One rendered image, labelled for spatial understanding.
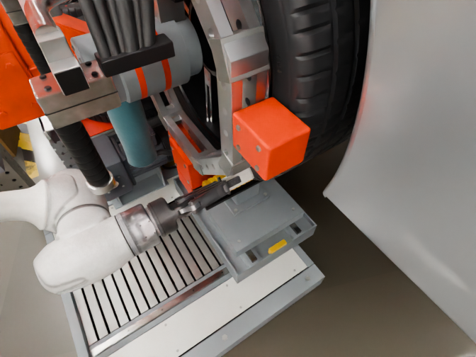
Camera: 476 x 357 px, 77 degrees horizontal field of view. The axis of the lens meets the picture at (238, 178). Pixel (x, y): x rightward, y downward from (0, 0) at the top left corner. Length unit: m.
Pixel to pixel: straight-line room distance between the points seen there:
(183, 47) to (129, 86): 0.12
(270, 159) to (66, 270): 0.39
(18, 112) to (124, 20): 0.80
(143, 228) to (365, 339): 0.91
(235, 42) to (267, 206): 0.80
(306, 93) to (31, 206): 0.54
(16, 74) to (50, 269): 0.66
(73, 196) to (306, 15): 0.52
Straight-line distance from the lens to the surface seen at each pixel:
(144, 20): 0.41
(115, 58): 0.40
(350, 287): 1.30
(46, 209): 0.68
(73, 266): 0.59
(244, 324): 1.11
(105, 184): 0.55
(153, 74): 0.60
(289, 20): 0.42
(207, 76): 0.75
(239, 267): 1.10
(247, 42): 0.42
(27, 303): 1.44
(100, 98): 0.44
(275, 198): 1.15
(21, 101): 1.15
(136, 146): 0.88
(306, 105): 0.45
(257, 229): 1.07
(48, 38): 0.41
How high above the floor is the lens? 1.16
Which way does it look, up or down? 51 degrees down
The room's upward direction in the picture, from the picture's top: straight up
